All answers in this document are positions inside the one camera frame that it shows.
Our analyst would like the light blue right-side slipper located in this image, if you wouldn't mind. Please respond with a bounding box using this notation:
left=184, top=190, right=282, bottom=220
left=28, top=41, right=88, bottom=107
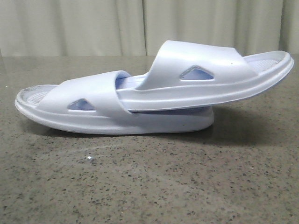
left=116, top=41, right=294, bottom=112

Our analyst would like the light blue left-side slipper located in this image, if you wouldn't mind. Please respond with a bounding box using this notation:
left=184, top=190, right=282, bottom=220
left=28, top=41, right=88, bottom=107
left=15, top=71, right=214, bottom=135

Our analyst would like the pale green curtain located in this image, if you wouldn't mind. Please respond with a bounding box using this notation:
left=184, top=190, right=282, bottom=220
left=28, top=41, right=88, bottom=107
left=0, top=0, right=299, bottom=56

